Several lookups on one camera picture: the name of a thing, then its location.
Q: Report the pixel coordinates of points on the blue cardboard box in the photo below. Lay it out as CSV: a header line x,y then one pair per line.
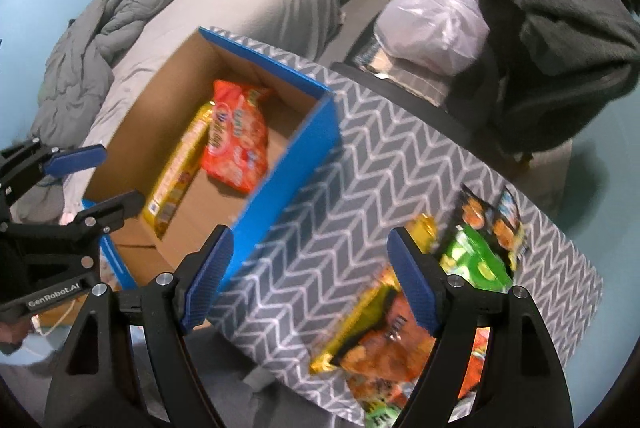
x,y
280,208

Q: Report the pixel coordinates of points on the white plastic bag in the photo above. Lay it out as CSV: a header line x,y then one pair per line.
x,y
430,23

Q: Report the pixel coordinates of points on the orange bag green lettering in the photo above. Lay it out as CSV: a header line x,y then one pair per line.
x,y
380,410

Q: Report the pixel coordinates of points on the black snack bag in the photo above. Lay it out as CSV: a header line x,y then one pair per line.
x,y
475,213

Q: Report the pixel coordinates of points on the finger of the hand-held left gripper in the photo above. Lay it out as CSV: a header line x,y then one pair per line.
x,y
110,210
75,160

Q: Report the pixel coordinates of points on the grey fleece jacket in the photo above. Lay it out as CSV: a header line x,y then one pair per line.
x,y
565,48

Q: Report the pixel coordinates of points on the gold snack packet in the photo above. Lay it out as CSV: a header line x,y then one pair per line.
x,y
425,230

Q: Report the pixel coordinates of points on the grey duvet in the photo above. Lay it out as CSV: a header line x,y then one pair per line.
x,y
100,33

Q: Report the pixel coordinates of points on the green snack bag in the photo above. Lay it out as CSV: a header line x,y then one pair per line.
x,y
472,263

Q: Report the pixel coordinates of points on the orange snack bag white print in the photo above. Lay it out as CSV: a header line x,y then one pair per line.
x,y
232,143

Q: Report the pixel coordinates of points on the grey checked cushion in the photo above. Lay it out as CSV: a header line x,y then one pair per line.
x,y
415,80

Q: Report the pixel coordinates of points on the orange chip bag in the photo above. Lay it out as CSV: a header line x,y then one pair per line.
x,y
395,338

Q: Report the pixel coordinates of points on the grey chevron tablecloth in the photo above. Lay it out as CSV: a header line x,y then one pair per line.
x,y
400,158

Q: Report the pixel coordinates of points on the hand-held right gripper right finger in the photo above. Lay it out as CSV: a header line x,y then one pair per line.
x,y
415,280

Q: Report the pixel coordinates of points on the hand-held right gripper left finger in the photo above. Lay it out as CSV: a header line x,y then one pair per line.
x,y
207,280

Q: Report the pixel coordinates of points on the yellow snack bar packet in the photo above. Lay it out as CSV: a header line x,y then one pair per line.
x,y
350,333

